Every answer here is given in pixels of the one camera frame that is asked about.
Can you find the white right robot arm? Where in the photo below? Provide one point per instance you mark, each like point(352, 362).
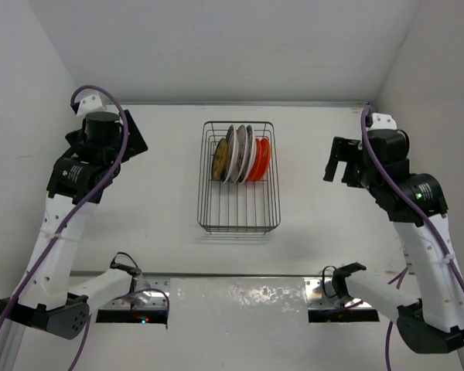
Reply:
point(433, 321)

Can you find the white floral plate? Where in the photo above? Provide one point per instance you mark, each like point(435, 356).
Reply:
point(240, 146)

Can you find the dark rimmed white plate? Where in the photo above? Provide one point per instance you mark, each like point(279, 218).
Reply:
point(250, 155)

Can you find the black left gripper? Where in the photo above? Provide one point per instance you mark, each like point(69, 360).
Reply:
point(134, 144)

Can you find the orange plate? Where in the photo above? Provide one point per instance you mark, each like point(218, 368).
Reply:
point(256, 162)
point(264, 159)

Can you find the teal rimmed plate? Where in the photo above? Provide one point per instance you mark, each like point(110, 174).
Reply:
point(231, 142)

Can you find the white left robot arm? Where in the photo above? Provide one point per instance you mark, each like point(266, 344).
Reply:
point(43, 299)

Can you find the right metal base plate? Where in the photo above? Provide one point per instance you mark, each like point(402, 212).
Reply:
point(316, 300)

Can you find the wire dish rack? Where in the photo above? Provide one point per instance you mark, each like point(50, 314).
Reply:
point(249, 207)

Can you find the metal base plate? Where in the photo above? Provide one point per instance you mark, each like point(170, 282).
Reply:
point(152, 294)
point(316, 300)

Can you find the yellow patterned plate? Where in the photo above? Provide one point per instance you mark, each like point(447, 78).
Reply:
point(219, 160)

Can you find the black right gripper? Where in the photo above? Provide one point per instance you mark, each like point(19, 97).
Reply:
point(344, 149)

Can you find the orange plate in rack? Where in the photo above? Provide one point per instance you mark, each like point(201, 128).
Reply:
point(256, 162)

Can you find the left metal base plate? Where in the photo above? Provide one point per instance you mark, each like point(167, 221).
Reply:
point(152, 294)

